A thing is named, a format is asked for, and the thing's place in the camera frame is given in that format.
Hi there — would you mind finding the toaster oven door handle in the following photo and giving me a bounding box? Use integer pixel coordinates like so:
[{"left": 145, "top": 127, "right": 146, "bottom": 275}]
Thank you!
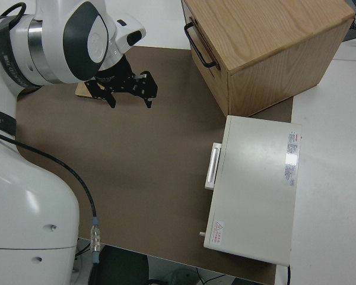
[{"left": 204, "top": 142, "right": 223, "bottom": 190}]

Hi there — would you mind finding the black box handle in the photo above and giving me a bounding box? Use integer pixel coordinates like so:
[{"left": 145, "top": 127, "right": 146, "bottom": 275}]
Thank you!
[{"left": 183, "top": 23, "right": 217, "bottom": 68}]

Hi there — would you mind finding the white toaster oven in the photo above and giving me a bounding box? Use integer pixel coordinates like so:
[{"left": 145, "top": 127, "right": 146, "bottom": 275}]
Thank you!
[{"left": 198, "top": 115, "right": 303, "bottom": 267}]

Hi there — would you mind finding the wooden mug tree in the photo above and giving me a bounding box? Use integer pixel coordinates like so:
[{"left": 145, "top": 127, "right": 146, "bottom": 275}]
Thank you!
[{"left": 75, "top": 82, "right": 93, "bottom": 98}]

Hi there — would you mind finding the large wooden box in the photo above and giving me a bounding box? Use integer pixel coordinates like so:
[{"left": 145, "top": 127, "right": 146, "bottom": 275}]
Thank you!
[{"left": 180, "top": 0, "right": 356, "bottom": 119}]

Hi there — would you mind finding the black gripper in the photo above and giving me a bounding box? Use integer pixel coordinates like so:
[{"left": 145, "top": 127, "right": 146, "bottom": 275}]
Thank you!
[{"left": 85, "top": 58, "right": 158, "bottom": 110}]

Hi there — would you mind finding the black object under table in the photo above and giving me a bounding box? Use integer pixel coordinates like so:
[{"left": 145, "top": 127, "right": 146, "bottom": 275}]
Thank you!
[{"left": 88, "top": 246, "right": 151, "bottom": 285}]

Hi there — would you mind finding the brown table mat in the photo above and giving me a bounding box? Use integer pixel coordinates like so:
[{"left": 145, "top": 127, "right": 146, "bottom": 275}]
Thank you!
[{"left": 14, "top": 46, "right": 294, "bottom": 281}]

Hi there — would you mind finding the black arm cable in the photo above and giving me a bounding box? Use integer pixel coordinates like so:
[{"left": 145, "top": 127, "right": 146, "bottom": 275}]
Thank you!
[{"left": 0, "top": 2, "right": 102, "bottom": 285}]

